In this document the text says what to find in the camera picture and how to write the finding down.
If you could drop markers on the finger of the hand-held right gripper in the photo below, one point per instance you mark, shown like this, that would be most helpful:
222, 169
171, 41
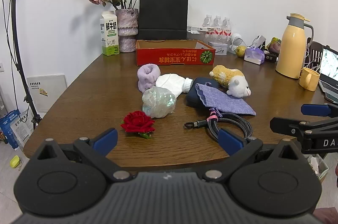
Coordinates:
284, 125
314, 110

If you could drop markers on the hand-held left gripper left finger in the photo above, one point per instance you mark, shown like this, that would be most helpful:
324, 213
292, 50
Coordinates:
107, 139

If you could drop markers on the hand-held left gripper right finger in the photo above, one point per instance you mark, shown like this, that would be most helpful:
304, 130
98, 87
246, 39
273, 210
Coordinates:
229, 141

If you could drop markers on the red rose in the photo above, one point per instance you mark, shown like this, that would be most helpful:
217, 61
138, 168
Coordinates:
137, 121

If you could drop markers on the yellow white plush sheep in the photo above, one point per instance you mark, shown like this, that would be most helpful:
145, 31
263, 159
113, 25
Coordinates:
237, 84

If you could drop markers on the navy blue case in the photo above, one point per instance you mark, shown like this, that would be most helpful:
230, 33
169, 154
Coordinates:
192, 96

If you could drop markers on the iridescent pearly bag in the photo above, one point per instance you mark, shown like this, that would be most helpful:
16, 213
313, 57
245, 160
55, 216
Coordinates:
158, 102

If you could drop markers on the fluffy purple towel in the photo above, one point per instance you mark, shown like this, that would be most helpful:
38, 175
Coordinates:
148, 78

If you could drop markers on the white cloth-covered bottle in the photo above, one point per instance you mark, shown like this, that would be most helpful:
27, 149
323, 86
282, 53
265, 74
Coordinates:
169, 82

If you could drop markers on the red cardboard box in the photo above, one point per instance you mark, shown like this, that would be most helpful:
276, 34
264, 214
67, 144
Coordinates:
169, 56

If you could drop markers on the waste bin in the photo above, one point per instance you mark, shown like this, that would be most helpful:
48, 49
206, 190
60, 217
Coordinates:
318, 167

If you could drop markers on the yellow cup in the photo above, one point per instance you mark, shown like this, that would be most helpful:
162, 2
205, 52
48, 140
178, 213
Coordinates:
307, 80

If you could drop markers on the laptop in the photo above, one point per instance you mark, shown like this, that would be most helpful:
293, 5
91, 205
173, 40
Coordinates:
328, 65

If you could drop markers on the dark wooden chair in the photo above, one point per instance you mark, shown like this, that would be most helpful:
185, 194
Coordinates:
315, 51

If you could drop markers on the yellow thermos jug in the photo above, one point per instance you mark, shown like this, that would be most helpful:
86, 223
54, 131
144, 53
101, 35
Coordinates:
290, 49

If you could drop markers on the colourful small package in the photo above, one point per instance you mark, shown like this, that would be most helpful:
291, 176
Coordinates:
273, 47

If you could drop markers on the purple gift bag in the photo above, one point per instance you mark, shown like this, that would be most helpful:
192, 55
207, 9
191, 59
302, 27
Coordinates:
253, 56

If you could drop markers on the yellow-green apple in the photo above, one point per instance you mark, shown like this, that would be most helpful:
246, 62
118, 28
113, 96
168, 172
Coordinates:
240, 52

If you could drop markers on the white adapter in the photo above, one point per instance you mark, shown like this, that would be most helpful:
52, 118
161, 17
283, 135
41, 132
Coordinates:
258, 42

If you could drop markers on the white tin box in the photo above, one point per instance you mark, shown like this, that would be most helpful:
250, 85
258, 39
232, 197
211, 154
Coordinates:
217, 48

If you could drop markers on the small white fan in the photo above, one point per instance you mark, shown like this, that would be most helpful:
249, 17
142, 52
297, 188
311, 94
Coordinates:
237, 42

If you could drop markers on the blue printed bag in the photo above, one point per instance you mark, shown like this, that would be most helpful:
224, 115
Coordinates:
9, 129

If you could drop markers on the white green milk carton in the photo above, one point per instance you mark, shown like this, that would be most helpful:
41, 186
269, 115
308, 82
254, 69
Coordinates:
109, 34

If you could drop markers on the clear cereal container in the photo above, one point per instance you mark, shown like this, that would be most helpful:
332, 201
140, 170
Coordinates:
195, 36

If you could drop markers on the clear water bottle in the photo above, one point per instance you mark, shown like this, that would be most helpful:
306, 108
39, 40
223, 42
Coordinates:
208, 22
217, 24
226, 27

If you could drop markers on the mottled purple vase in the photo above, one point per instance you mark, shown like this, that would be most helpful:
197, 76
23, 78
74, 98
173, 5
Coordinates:
126, 26

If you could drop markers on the white flat carton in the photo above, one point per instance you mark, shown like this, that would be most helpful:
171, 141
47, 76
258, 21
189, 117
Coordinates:
199, 29

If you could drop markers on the black light stand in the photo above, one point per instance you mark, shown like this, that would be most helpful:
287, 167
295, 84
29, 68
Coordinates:
15, 42

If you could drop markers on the black paper bag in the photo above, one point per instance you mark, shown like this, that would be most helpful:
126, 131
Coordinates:
163, 15

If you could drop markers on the white wall socket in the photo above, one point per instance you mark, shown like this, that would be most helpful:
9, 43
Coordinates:
1, 67

